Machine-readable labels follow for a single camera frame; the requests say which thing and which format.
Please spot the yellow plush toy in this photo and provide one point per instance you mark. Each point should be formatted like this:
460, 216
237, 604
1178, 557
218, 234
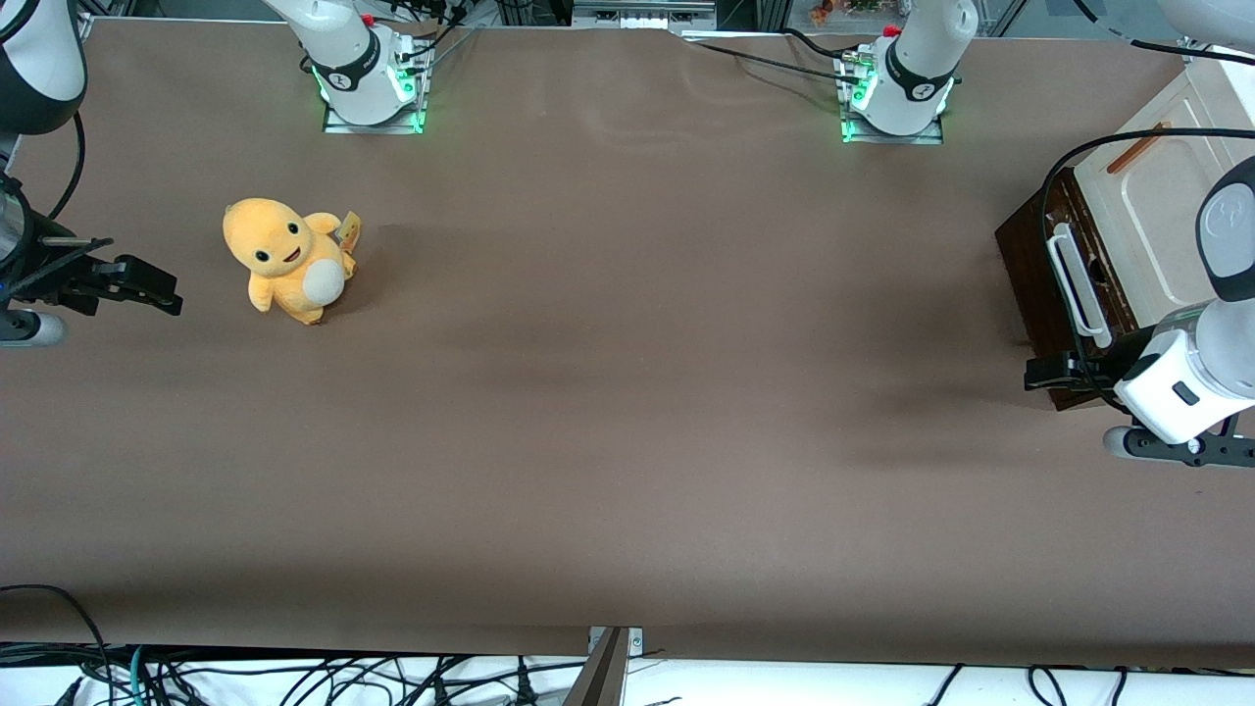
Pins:
284, 260

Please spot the dark grey post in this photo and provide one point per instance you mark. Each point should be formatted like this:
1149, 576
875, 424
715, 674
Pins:
600, 677

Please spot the silver metal bracket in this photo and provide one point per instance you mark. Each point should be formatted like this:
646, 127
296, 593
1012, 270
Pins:
635, 642

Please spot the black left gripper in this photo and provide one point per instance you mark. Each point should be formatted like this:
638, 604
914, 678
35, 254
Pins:
1100, 371

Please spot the dark brown wooden drawer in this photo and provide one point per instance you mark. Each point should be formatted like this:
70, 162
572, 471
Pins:
1029, 265

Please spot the cream plastic box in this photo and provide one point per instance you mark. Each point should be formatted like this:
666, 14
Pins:
1147, 216

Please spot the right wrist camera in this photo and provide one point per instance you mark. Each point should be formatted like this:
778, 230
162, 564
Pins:
29, 328

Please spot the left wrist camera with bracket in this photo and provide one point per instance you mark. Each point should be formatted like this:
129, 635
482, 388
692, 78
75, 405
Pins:
1157, 446

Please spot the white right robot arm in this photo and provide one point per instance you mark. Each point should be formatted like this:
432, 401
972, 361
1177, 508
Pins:
39, 69

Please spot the yellow paper hang tag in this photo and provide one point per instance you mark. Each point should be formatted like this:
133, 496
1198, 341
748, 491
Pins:
350, 227

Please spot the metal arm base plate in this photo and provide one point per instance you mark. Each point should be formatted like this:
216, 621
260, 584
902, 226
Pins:
931, 135
412, 118

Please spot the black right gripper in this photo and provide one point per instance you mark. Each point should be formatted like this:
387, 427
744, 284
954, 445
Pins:
51, 267

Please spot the grey metal rail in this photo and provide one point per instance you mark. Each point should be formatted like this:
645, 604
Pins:
642, 18

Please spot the small orange object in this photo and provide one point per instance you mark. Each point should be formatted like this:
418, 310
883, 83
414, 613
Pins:
821, 12

